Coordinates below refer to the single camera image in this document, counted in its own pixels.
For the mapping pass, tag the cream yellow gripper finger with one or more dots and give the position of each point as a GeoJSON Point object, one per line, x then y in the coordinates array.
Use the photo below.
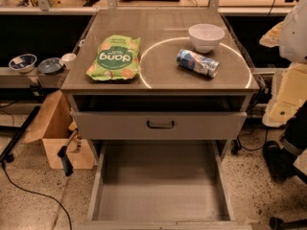
{"type": "Point", "coordinates": [289, 97]}

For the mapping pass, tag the crushed blue silver redbull can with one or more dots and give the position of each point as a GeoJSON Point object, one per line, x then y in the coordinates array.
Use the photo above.
{"type": "Point", "coordinates": [197, 63]}

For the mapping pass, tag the white ceramic bowl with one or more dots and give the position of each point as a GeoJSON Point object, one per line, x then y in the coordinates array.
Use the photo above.
{"type": "Point", "coordinates": [205, 37]}

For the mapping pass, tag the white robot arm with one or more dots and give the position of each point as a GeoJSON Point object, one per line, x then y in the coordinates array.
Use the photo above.
{"type": "Point", "coordinates": [290, 36]}

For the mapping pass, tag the grey drawer cabinet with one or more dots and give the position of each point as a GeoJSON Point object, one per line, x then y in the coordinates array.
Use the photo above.
{"type": "Point", "coordinates": [162, 85]}

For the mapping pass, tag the open grey lower drawer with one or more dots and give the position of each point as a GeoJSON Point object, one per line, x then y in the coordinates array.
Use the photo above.
{"type": "Point", "coordinates": [160, 185]}

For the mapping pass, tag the green chip bag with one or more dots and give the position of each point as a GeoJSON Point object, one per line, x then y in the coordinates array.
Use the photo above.
{"type": "Point", "coordinates": [116, 60]}

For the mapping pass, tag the small white cup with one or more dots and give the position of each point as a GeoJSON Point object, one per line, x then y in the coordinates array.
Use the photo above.
{"type": "Point", "coordinates": [68, 59]}

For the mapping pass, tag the cardboard box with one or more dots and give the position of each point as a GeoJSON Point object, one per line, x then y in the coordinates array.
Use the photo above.
{"type": "Point", "coordinates": [52, 127]}

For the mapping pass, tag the blue patterned bowl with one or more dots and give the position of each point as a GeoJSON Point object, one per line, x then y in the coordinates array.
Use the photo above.
{"type": "Point", "coordinates": [24, 63]}

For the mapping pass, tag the grey side shelf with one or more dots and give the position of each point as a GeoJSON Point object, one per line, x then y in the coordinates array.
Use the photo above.
{"type": "Point", "coordinates": [13, 79]}

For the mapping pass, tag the black pole on floor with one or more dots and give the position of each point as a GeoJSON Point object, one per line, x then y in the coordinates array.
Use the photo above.
{"type": "Point", "coordinates": [17, 132]}

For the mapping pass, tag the grey upper drawer with handle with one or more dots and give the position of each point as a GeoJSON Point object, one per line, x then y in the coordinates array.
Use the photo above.
{"type": "Point", "coordinates": [159, 125]}

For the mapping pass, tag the black handled tool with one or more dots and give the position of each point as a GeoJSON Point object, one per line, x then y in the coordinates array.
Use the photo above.
{"type": "Point", "coordinates": [62, 154]}

